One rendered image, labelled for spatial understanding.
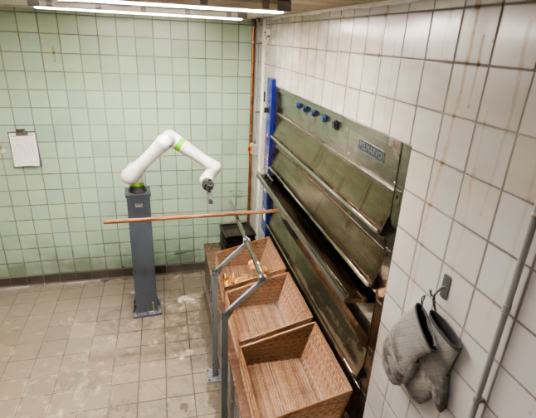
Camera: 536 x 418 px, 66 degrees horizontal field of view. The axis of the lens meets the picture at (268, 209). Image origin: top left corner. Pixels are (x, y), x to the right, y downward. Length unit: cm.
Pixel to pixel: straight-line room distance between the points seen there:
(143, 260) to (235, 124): 158
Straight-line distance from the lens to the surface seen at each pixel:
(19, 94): 428
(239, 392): 256
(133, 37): 408
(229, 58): 413
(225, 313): 249
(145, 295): 403
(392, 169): 175
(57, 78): 418
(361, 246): 201
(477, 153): 134
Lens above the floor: 244
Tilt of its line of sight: 22 degrees down
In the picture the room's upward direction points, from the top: 3 degrees clockwise
